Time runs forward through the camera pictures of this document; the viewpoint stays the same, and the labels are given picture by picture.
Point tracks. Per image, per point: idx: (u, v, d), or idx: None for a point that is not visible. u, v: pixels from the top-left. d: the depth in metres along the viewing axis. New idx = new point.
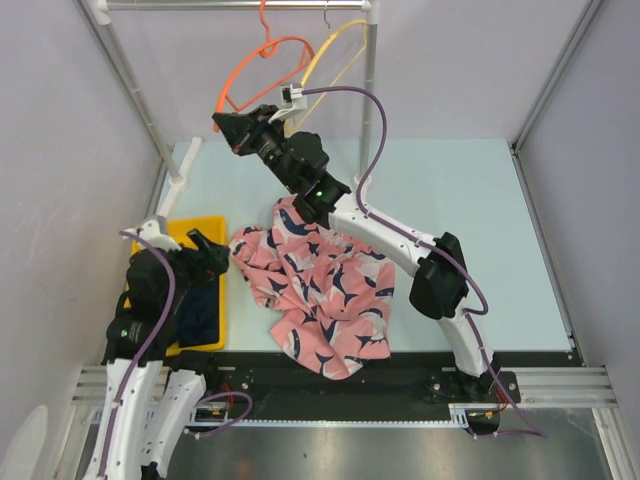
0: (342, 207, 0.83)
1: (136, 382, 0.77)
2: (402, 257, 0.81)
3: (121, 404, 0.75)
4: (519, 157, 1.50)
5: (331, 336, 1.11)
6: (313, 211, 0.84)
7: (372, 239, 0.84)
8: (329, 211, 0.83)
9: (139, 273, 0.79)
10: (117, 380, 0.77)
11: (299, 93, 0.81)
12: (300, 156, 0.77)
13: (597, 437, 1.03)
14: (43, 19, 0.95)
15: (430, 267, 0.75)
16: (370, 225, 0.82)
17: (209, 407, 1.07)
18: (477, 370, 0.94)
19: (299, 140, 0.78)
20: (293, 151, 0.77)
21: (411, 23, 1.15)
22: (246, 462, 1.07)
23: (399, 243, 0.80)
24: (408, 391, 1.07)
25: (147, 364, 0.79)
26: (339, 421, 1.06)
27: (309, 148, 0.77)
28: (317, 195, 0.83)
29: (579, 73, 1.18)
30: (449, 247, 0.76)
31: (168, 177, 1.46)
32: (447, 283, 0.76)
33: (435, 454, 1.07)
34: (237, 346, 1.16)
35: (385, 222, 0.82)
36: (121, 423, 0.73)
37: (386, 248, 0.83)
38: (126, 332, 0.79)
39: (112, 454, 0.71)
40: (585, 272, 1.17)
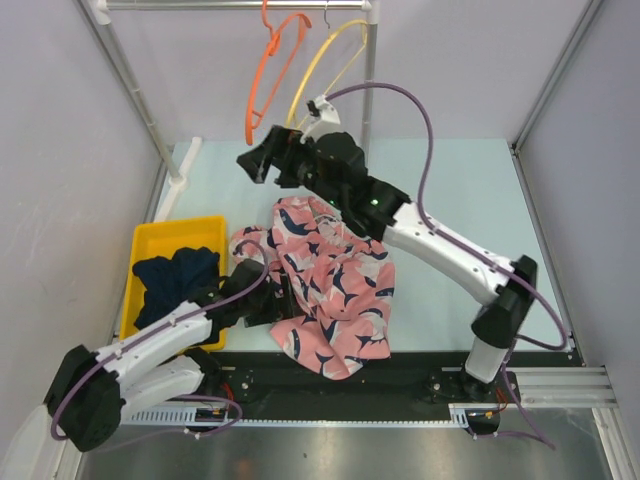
0: (405, 222, 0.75)
1: (193, 322, 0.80)
2: (473, 282, 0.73)
3: (173, 325, 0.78)
4: (519, 157, 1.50)
5: (331, 336, 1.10)
6: (368, 222, 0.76)
7: (439, 259, 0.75)
8: (388, 224, 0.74)
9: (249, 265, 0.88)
10: (183, 311, 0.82)
11: (324, 100, 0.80)
12: (330, 156, 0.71)
13: (597, 437, 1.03)
14: (43, 19, 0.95)
15: (511, 297, 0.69)
16: (435, 242, 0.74)
17: (209, 406, 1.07)
18: (486, 375, 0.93)
19: (326, 142, 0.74)
20: (323, 152, 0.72)
21: (411, 23, 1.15)
22: (246, 462, 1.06)
23: (471, 267, 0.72)
24: (408, 391, 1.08)
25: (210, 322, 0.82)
26: (339, 421, 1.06)
27: (338, 147, 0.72)
28: (372, 205, 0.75)
29: (579, 73, 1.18)
30: (528, 273, 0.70)
31: (168, 177, 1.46)
32: (523, 313, 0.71)
33: (435, 454, 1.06)
34: (237, 347, 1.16)
35: (457, 242, 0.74)
36: (160, 336, 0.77)
37: (455, 269, 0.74)
38: (212, 294, 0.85)
39: (137, 349, 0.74)
40: (585, 272, 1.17)
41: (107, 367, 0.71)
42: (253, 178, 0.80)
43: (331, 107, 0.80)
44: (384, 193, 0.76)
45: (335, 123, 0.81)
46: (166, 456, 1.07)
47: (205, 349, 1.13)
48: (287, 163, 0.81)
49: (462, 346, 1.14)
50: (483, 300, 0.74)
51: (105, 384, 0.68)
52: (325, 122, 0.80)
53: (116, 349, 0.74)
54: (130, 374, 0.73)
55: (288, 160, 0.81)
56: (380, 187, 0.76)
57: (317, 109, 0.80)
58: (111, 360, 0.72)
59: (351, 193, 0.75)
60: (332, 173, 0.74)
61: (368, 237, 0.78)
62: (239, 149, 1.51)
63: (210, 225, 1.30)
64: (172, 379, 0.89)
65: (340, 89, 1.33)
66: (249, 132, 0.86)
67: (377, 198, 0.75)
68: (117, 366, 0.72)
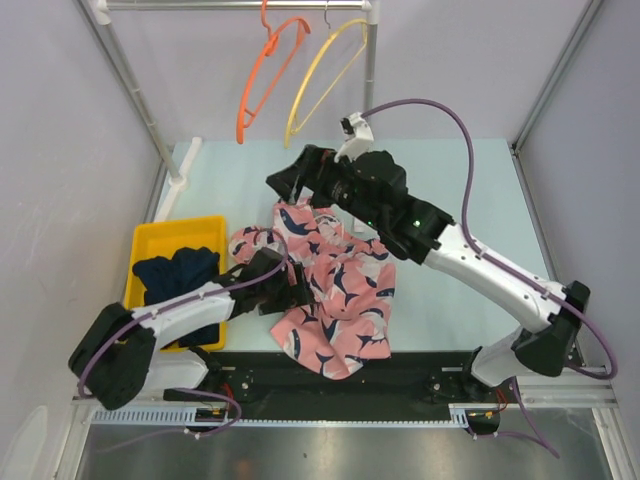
0: (451, 245, 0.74)
1: (220, 299, 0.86)
2: (521, 307, 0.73)
3: (201, 298, 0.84)
4: (519, 157, 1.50)
5: (331, 334, 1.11)
6: (409, 242, 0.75)
7: (486, 284, 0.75)
8: (432, 247, 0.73)
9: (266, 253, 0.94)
10: (210, 287, 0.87)
11: (358, 118, 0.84)
12: (370, 176, 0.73)
13: (597, 437, 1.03)
14: (43, 19, 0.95)
15: (564, 326, 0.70)
16: (483, 267, 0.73)
17: (209, 406, 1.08)
18: (491, 381, 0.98)
19: (365, 161, 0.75)
20: (361, 172, 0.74)
21: (411, 23, 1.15)
22: (246, 462, 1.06)
23: (522, 293, 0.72)
24: (407, 391, 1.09)
25: (231, 303, 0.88)
26: (339, 421, 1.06)
27: (377, 168, 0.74)
28: (414, 225, 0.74)
29: (580, 73, 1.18)
30: (582, 301, 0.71)
31: (168, 177, 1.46)
32: (573, 339, 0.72)
33: (435, 454, 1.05)
34: (237, 346, 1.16)
35: (507, 267, 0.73)
36: (190, 306, 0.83)
37: (504, 294, 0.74)
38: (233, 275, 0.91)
39: (169, 314, 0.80)
40: (585, 272, 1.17)
41: (144, 324, 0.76)
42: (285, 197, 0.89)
43: (365, 125, 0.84)
44: (426, 212, 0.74)
45: (368, 139, 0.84)
46: (164, 456, 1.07)
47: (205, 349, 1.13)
48: (320, 183, 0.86)
49: (461, 346, 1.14)
50: (531, 325, 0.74)
51: (140, 339, 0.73)
52: (359, 139, 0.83)
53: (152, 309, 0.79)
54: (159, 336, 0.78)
55: (323, 181, 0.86)
56: (420, 206, 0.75)
57: (351, 126, 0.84)
58: (148, 318, 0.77)
59: (391, 213, 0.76)
60: (373, 194, 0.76)
61: (410, 258, 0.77)
62: (239, 149, 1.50)
63: (210, 225, 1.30)
64: (182, 364, 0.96)
65: (340, 89, 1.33)
66: (239, 132, 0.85)
67: (420, 218, 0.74)
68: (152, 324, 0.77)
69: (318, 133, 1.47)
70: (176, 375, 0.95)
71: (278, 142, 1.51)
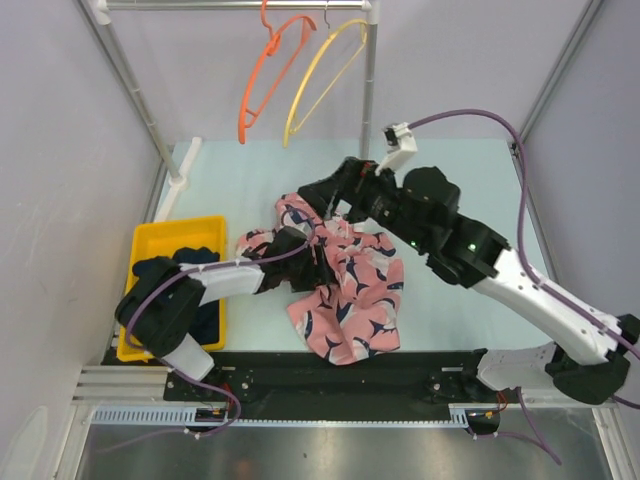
0: (508, 273, 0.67)
1: (254, 270, 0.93)
2: (576, 343, 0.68)
3: (238, 265, 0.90)
4: (519, 157, 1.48)
5: (344, 316, 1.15)
6: (461, 266, 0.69)
7: (540, 315, 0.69)
8: (490, 274, 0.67)
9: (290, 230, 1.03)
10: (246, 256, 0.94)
11: (405, 129, 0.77)
12: (422, 196, 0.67)
13: (596, 437, 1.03)
14: (43, 20, 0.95)
15: (621, 362, 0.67)
16: (541, 299, 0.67)
17: (209, 406, 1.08)
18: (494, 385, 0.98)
19: (414, 178, 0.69)
20: (411, 191, 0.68)
21: (410, 23, 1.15)
22: (246, 462, 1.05)
23: (580, 330, 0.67)
24: (407, 391, 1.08)
25: (260, 276, 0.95)
26: (339, 421, 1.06)
27: (430, 185, 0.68)
28: (469, 249, 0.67)
29: (581, 73, 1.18)
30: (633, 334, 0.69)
31: (168, 177, 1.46)
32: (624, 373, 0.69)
33: (435, 454, 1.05)
34: (238, 346, 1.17)
35: (567, 300, 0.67)
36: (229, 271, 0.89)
37: (558, 328, 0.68)
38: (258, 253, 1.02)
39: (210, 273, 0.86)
40: (585, 272, 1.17)
41: (191, 276, 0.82)
42: (322, 212, 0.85)
43: (410, 136, 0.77)
44: (477, 232, 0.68)
45: (412, 152, 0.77)
46: (164, 456, 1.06)
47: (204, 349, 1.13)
48: (360, 196, 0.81)
49: (462, 346, 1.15)
50: (581, 359, 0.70)
51: (189, 289, 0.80)
52: (404, 151, 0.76)
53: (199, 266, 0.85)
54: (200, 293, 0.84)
55: (362, 195, 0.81)
56: (469, 227, 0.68)
57: (396, 137, 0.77)
58: (194, 273, 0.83)
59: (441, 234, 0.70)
60: (422, 215, 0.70)
61: (462, 284, 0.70)
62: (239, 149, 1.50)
63: (210, 225, 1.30)
64: (190, 348, 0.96)
65: (340, 89, 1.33)
66: (242, 132, 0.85)
67: (474, 241, 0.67)
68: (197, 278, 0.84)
69: (318, 133, 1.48)
70: (185, 360, 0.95)
71: (278, 142, 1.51)
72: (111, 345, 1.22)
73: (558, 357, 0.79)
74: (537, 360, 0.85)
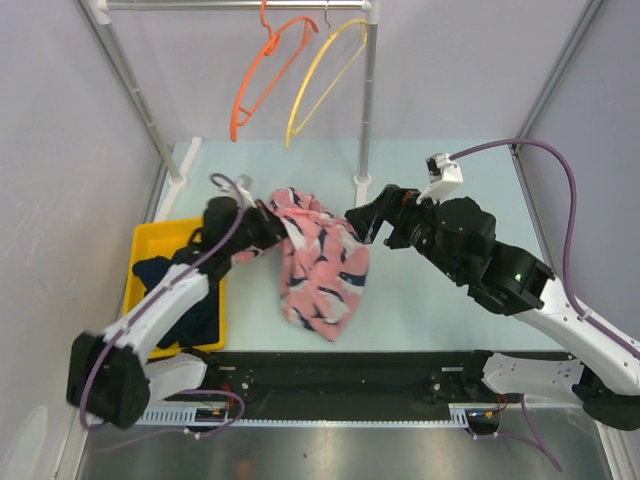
0: (552, 303, 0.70)
1: (189, 281, 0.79)
2: (617, 375, 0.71)
3: (170, 288, 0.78)
4: (519, 156, 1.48)
5: (296, 283, 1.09)
6: (505, 295, 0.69)
7: (580, 346, 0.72)
8: (536, 305, 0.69)
9: (213, 210, 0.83)
10: (176, 273, 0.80)
11: (446, 159, 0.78)
12: (457, 228, 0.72)
13: (597, 437, 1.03)
14: (43, 20, 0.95)
15: None
16: (584, 330, 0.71)
17: (209, 406, 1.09)
18: (493, 385, 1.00)
19: (451, 210, 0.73)
20: (447, 224, 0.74)
21: (411, 23, 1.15)
22: (246, 462, 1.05)
23: (621, 362, 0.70)
24: (408, 391, 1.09)
25: (203, 275, 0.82)
26: (339, 421, 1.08)
27: (464, 218, 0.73)
28: (514, 278, 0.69)
29: (583, 73, 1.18)
30: None
31: (168, 177, 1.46)
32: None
33: (435, 454, 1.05)
34: (237, 346, 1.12)
35: (610, 332, 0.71)
36: (161, 303, 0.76)
37: (600, 359, 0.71)
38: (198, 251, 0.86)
39: (144, 318, 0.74)
40: (585, 272, 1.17)
41: (120, 342, 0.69)
42: (362, 235, 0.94)
43: (453, 167, 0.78)
44: (520, 261, 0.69)
45: (456, 183, 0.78)
46: (164, 457, 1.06)
47: (204, 349, 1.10)
48: (401, 222, 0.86)
49: (461, 346, 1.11)
50: (617, 389, 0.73)
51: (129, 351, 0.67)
52: (447, 181, 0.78)
53: (123, 326, 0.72)
54: (144, 346, 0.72)
55: (403, 220, 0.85)
56: (510, 254, 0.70)
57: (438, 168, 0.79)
58: (120, 336, 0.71)
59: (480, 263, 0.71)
60: (460, 246, 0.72)
61: (506, 312, 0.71)
62: (240, 149, 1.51)
63: None
64: (180, 366, 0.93)
65: (340, 90, 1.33)
66: (234, 128, 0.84)
67: (519, 271, 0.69)
68: (128, 339, 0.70)
69: (318, 133, 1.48)
70: (175, 380, 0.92)
71: (279, 142, 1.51)
72: None
73: (588, 382, 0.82)
74: (560, 377, 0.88)
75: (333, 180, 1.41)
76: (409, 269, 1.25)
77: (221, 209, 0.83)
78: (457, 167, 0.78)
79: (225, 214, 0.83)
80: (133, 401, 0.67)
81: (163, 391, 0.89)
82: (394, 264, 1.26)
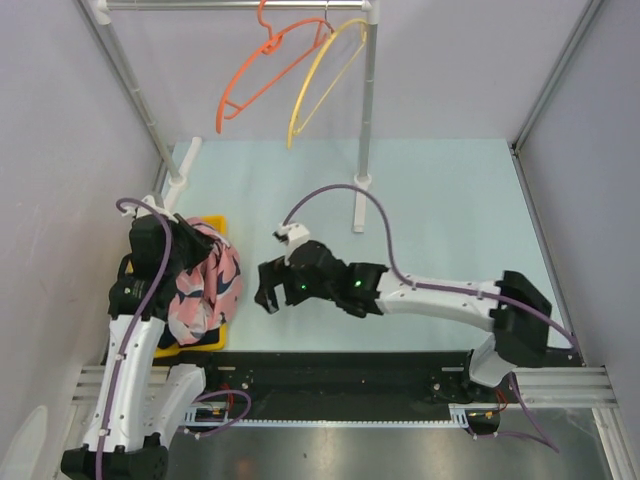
0: (388, 289, 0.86)
1: (139, 337, 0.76)
2: (470, 315, 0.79)
3: (125, 358, 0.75)
4: (519, 157, 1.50)
5: (223, 290, 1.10)
6: (362, 302, 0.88)
7: (434, 308, 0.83)
8: (376, 297, 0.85)
9: (143, 230, 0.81)
10: (121, 335, 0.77)
11: (283, 226, 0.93)
12: (302, 263, 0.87)
13: (597, 438, 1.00)
14: (43, 20, 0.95)
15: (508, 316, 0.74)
16: (419, 294, 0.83)
17: (209, 406, 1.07)
18: (492, 380, 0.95)
19: (300, 254, 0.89)
20: (295, 264, 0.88)
21: (411, 22, 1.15)
22: (246, 462, 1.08)
23: (461, 303, 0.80)
24: (408, 390, 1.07)
25: (150, 318, 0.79)
26: (338, 421, 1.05)
27: (305, 256, 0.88)
28: (358, 285, 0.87)
29: (581, 71, 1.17)
30: (515, 285, 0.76)
31: (168, 177, 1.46)
32: (531, 327, 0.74)
33: (435, 454, 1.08)
34: (237, 346, 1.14)
35: (440, 286, 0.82)
36: (123, 377, 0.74)
37: (451, 313, 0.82)
38: (129, 288, 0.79)
39: (115, 409, 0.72)
40: (584, 272, 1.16)
41: (108, 450, 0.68)
42: (268, 308, 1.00)
43: (293, 225, 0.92)
44: (366, 273, 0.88)
45: (302, 235, 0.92)
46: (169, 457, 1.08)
47: (204, 349, 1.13)
48: (286, 281, 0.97)
49: (460, 346, 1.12)
50: (489, 332, 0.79)
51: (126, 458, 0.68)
52: (294, 238, 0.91)
53: (99, 431, 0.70)
54: (133, 430, 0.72)
55: (286, 280, 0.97)
56: (360, 268, 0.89)
57: (282, 234, 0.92)
58: (105, 441, 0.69)
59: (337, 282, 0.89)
60: (313, 278, 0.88)
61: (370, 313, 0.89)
62: (240, 149, 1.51)
63: None
64: (183, 390, 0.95)
65: (340, 90, 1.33)
66: (220, 121, 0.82)
67: (361, 279, 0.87)
68: (115, 440, 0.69)
69: (318, 134, 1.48)
70: (183, 402, 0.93)
71: (278, 142, 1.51)
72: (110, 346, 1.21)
73: None
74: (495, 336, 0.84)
75: (333, 180, 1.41)
76: (409, 269, 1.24)
77: (152, 224, 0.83)
78: (298, 225, 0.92)
79: (156, 231, 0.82)
80: (158, 462, 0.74)
81: (178, 417, 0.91)
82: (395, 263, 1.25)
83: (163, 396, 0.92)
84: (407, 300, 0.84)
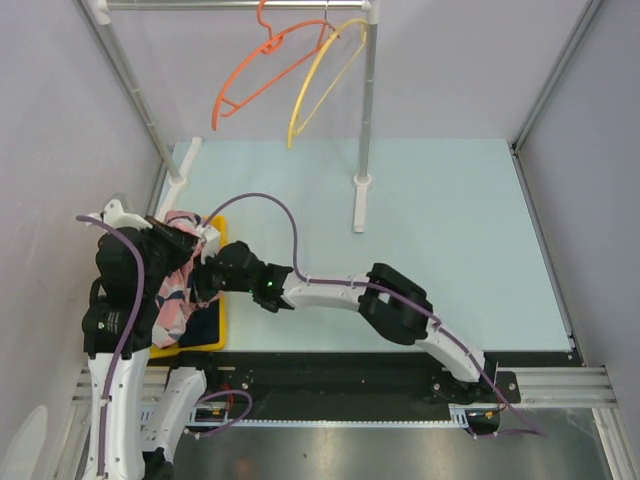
0: (287, 284, 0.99)
1: (122, 376, 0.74)
2: (350, 301, 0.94)
3: (111, 401, 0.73)
4: (519, 157, 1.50)
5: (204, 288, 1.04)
6: (275, 300, 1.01)
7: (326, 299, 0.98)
8: (281, 292, 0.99)
9: (109, 256, 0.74)
10: (103, 376, 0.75)
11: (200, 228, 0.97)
12: (230, 264, 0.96)
13: (597, 438, 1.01)
14: (42, 19, 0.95)
15: (375, 303, 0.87)
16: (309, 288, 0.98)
17: (209, 406, 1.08)
18: (473, 375, 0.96)
19: (225, 253, 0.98)
20: (224, 261, 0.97)
21: (411, 22, 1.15)
22: (246, 462, 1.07)
23: (340, 292, 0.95)
24: (408, 391, 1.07)
25: (131, 355, 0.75)
26: (339, 421, 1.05)
27: (233, 256, 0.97)
28: (269, 284, 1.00)
29: (581, 71, 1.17)
30: (381, 275, 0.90)
31: (168, 177, 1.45)
32: (391, 310, 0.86)
33: (435, 454, 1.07)
34: (237, 346, 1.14)
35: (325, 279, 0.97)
36: (113, 420, 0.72)
37: (336, 301, 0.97)
38: (103, 323, 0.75)
39: (109, 452, 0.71)
40: (585, 273, 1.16)
41: None
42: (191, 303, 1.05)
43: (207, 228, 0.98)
44: (278, 275, 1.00)
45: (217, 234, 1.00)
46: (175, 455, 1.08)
47: (205, 349, 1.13)
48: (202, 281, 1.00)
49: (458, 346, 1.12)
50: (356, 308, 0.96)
51: None
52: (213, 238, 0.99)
53: (96, 475, 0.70)
54: (131, 469, 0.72)
55: (203, 279, 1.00)
56: (275, 270, 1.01)
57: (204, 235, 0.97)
58: None
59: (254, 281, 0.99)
60: (239, 276, 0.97)
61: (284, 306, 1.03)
62: (239, 149, 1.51)
63: None
64: (183, 396, 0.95)
65: (340, 90, 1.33)
66: (214, 117, 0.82)
67: (272, 279, 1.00)
68: None
69: (318, 133, 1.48)
70: (184, 408, 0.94)
71: (278, 142, 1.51)
72: None
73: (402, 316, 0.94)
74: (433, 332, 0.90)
75: (333, 180, 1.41)
76: (409, 269, 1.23)
77: (119, 245, 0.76)
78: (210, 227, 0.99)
79: (127, 255, 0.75)
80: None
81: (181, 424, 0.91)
82: (394, 264, 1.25)
83: (164, 405, 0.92)
84: (303, 294, 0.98)
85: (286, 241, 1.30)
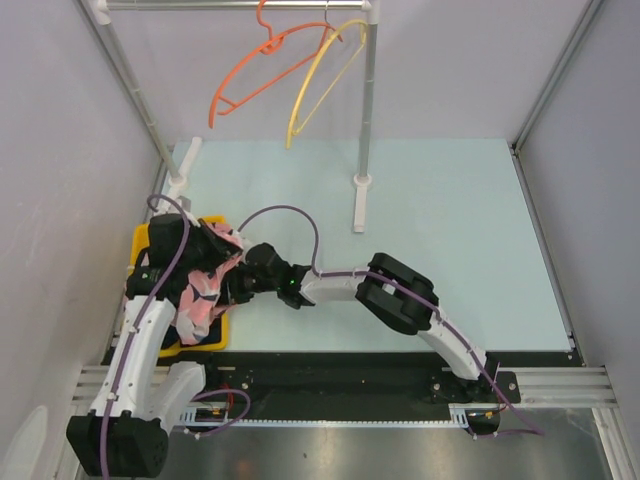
0: (305, 283, 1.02)
1: (153, 314, 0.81)
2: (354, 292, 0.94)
3: (137, 332, 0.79)
4: (519, 157, 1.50)
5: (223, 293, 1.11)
6: (297, 297, 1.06)
7: (334, 292, 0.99)
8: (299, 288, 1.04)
9: (161, 223, 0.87)
10: (135, 311, 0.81)
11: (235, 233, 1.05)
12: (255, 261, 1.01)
13: (596, 437, 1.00)
14: (42, 20, 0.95)
15: (376, 290, 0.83)
16: (318, 282, 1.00)
17: (209, 406, 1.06)
18: (472, 373, 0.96)
19: (250, 253, 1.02)
20: (250, 260, 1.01)
21: (410, 21, 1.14)
22: (246, 463, 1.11)
23: (345, 282, 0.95)
24: (408, 391, 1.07)
25: (163, 299, 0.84)
26: (338, 421, 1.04)
27: (257, 254, 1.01)
28: (292, 282, 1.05)
29: (581, 69, 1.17)
30: (381, 264, 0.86)
31: (168, 177, 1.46)
32: (392, 299, 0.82)
33: (435, 454, 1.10)
34: (238, 346, 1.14)
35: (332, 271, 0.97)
36: (135, 349, 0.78)
37: (342, 292, 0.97)
38: (147, 274, 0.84)
39: (124, 377, 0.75)
40: (585, 272, 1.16)
41: (114, 414, 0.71)
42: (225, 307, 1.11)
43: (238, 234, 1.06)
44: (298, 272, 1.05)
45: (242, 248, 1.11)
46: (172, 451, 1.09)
47: (206, 349, 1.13)
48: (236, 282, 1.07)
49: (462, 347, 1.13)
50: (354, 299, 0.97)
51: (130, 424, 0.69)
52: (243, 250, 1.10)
53: (108, 395, 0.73)
54: (139, 400, 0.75)
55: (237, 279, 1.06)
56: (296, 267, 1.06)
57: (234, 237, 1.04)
58: (113, 405, 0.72)
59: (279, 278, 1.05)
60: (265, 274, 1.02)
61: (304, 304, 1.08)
62: (239, 150, 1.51)
63: None
64: (183, 384, 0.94)
65: (340, 90, 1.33)
66: (211, 115, 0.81)
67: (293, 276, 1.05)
68: (122, 405, 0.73)
69: (318, 134, 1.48)
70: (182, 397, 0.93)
71: (278, 142, 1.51)
72: (111, 344, 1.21)
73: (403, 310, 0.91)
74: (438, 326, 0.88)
75: (333, 180, 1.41)
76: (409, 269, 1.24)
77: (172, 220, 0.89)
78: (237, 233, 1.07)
79: (174, 226, 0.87)
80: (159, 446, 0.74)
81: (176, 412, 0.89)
82: None
83: (163, 390, 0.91)
84: (315, 286, 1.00)
85: (288, 241, 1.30)
